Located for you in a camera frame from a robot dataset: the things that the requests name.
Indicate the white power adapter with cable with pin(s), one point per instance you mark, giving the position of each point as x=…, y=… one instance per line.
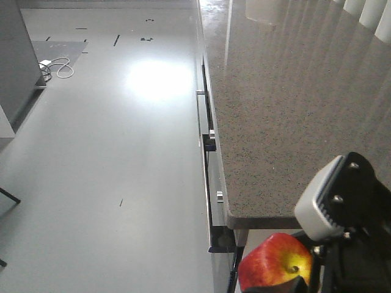
x=59, y=66

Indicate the dark grey floor mat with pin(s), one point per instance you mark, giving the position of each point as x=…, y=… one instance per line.
x=47, y=50

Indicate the grey stone counter cabinet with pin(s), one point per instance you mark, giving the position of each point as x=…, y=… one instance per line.
x=289, y=86

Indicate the grey cabinet at left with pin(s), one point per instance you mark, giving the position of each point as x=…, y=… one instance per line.
x=21, y=78

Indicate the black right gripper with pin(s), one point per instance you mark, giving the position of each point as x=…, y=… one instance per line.
x=359, y=260

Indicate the red yellow apple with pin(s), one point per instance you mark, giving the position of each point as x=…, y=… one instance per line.
x=278, y=259

